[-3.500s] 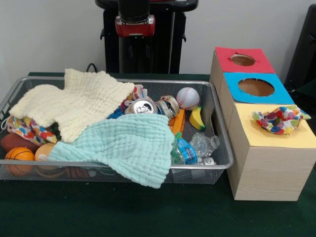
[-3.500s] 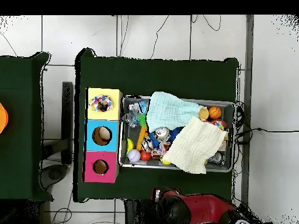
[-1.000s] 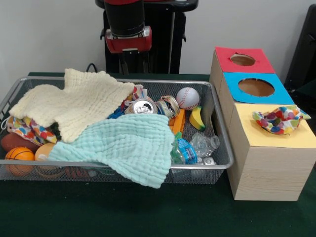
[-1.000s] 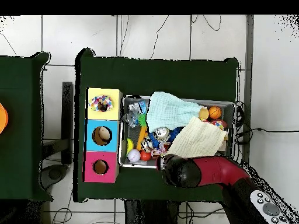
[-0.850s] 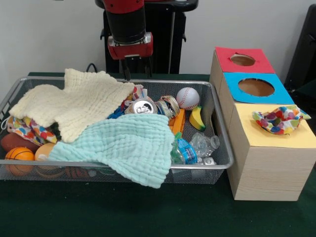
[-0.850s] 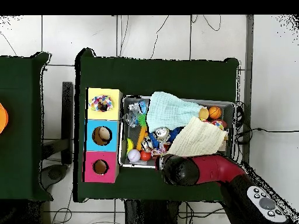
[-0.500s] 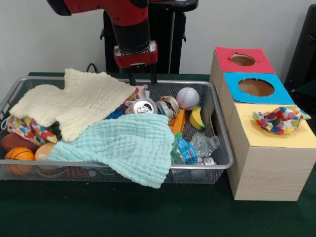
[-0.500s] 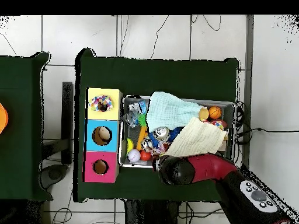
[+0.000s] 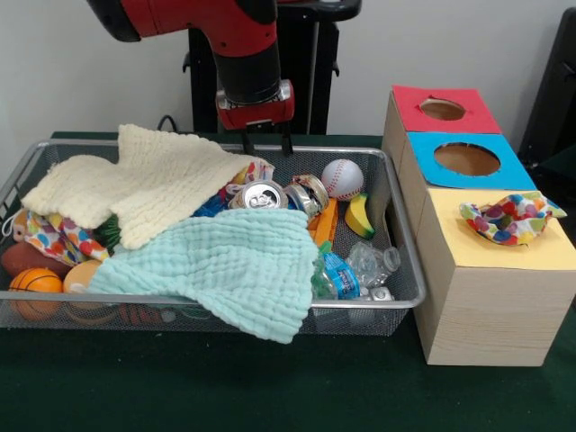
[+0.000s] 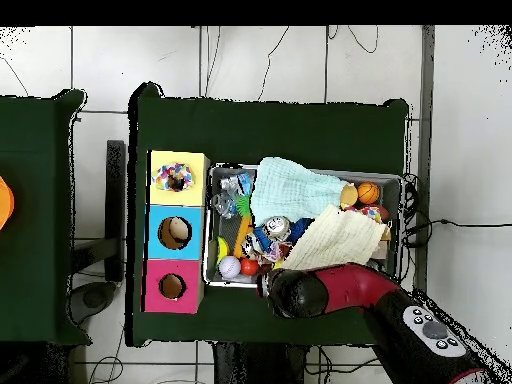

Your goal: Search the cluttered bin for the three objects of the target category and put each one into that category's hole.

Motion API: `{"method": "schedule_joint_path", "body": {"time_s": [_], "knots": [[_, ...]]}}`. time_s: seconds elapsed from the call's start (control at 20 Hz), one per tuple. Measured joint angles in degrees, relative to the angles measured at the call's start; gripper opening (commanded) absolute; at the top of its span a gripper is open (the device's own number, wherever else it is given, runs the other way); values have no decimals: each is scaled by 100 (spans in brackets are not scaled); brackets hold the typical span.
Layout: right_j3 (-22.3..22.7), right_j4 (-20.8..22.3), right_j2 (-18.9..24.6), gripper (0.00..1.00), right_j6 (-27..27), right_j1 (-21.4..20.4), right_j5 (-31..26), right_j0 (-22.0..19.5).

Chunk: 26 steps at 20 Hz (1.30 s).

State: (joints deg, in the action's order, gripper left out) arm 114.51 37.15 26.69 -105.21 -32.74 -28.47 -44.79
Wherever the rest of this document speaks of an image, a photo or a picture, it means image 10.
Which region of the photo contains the cream waffle cloth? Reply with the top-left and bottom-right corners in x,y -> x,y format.
279,204 -> 388,271

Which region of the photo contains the colourful dotted cloth bag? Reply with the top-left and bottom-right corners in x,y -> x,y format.
351,204 -> 385,224
152,161 -> 196,193

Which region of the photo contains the wooden box with three holes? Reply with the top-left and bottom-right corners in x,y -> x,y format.
142,149 -> 211,315

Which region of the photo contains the crushed silver can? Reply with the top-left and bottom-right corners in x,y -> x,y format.
261,215 -> 292,241

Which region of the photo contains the orange toy carrot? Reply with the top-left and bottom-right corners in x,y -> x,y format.
232,194 -> 254,259

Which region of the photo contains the clear crushed bottle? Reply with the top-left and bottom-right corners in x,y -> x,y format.
212,191 -> 240,220

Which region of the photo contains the crushed bottle with blue label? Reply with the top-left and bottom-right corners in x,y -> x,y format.
236,171 -> 255,197

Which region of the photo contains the crushed printed can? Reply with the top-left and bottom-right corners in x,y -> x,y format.
240,233 -> 263,258

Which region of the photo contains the mint waffle cloth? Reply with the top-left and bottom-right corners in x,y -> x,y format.
249,156 -> 353,228

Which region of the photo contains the blue fluffy cloth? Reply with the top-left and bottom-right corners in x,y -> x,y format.
253,217 -> 315,253

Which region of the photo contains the yellow foam banana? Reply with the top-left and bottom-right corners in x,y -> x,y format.
216,236 -> 231,265

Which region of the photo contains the small red ball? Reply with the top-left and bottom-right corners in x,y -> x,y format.
240,258 -> 260,278

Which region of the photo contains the white baseball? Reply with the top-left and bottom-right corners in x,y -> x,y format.
218,255 -> 242,280

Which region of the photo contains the dark green table cloth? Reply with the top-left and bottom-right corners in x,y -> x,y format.
125,81 -> 411,355
0,88 -> 91,347

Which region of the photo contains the peach foam ball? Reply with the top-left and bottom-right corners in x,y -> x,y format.
339,183 -> 359,209

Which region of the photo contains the small orange basketball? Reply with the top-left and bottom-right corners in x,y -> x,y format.
356,181 -> 382,206

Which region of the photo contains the black upright panel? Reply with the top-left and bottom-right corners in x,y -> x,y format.
104,139 -> 128,283

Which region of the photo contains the grey round stand base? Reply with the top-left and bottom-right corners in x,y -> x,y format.
68,280 -> 118,326

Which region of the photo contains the orange object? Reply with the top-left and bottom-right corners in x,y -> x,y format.
0,175 -> 16,231

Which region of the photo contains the shallow wire mesh bin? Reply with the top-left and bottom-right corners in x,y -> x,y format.
202,162 -> 404,289

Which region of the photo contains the thin black floor cable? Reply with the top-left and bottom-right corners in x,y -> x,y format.
346,25 -> 380,55
257,25 -> 290,102

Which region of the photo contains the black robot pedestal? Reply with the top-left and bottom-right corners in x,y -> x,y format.
211,341 -> 310,384

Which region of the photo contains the black power cable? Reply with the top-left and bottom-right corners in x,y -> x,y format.
401,217 -> 512,249

